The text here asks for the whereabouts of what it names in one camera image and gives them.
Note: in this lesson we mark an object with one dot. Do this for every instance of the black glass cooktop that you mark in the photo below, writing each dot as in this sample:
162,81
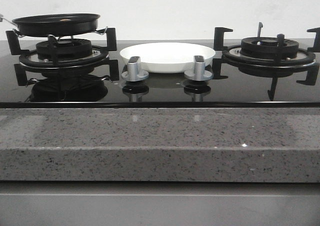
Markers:
232,86

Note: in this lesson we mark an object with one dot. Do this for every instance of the black right pan support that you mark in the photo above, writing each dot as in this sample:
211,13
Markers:
305,57

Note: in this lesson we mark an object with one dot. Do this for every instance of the black gas burner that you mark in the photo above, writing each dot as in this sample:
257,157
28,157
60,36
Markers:
267,47
66,49

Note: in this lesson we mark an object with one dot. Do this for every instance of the silver stove knob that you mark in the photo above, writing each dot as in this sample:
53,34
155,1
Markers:
134,72
198,73

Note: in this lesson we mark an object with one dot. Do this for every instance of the black frying pan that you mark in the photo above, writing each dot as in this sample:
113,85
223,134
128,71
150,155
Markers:
50,24

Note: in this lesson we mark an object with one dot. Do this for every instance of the black left pan support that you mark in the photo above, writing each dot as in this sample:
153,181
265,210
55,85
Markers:
29,58

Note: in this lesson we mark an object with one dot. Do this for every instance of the silver left stove knob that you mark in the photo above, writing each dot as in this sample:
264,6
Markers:
134,72

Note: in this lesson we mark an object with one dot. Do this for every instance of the black left gas burner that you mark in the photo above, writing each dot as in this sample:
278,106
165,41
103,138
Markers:
66,49

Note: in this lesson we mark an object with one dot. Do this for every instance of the white plate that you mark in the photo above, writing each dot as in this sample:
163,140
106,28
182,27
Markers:
167,57

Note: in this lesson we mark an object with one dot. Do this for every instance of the black pan support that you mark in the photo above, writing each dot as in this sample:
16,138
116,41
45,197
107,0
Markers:
305,57
29,58

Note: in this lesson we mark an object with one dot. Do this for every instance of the silver right stove knob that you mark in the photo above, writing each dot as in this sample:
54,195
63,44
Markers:
198,73

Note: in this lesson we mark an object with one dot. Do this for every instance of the black right gas burner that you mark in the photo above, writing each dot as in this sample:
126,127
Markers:
267,47

